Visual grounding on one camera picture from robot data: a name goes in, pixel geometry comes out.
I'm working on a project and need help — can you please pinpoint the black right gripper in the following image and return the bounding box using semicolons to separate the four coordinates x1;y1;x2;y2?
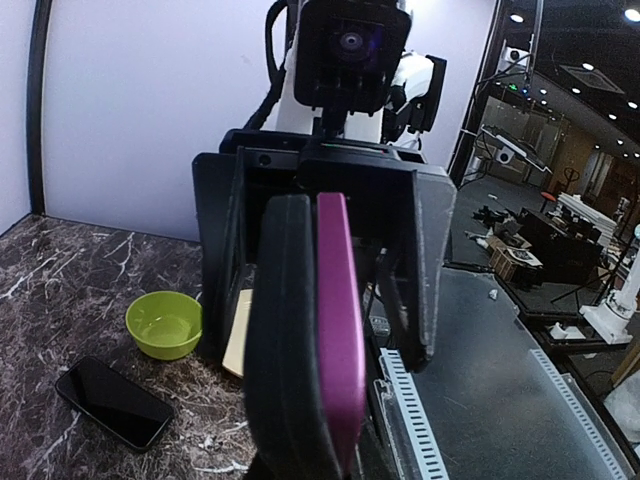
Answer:
192;129;456;372

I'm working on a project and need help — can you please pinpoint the black screen phone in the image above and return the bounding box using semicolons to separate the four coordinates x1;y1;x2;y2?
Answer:
316;193;366;478

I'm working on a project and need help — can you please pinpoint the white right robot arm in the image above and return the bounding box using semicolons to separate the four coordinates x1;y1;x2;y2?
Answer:
192;1;457;371

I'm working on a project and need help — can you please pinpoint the beige round plate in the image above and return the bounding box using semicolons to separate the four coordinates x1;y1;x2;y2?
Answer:
222;289;253;379

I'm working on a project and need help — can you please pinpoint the green plastic bowl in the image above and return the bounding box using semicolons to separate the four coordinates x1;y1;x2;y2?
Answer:
125;291;202;361

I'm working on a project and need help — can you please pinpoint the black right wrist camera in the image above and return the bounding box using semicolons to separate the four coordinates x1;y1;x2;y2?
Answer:
294;1;412;114

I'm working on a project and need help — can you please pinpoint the white cable duct strip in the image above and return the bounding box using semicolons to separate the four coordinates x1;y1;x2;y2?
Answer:
380;349;631;479

